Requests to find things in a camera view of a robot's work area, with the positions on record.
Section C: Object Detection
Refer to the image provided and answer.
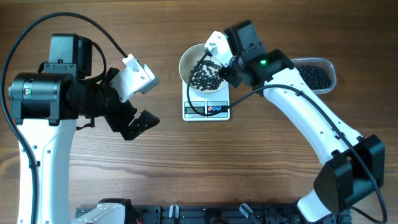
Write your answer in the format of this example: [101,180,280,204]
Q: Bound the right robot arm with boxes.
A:
[206,20,387,223]

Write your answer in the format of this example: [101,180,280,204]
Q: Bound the left black camera cable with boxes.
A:
[0,12,129,224]

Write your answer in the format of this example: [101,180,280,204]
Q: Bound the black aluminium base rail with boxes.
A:
[74,203,352,224]

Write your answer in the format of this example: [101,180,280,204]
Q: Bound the black beans in bowl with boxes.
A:
[190,60,224,91]

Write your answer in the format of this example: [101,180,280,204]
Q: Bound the white digital kitchen scale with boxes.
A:
[182,82,230,121]

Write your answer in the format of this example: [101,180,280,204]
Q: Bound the white bowl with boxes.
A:
[178,44,228,93]

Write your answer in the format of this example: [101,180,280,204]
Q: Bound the right black camera cable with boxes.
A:
[186,51,388,224]

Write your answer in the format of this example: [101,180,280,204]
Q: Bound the black camera cable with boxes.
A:
[186,51,388,224]
[0,12,129,224]

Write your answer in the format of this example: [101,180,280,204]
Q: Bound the clear plastic container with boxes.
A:
[292,57,337,94]

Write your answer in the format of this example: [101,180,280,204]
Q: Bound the black beans pile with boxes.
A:
[297,65,331,90]

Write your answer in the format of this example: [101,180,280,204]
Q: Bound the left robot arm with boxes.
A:
[8,34,159,223]

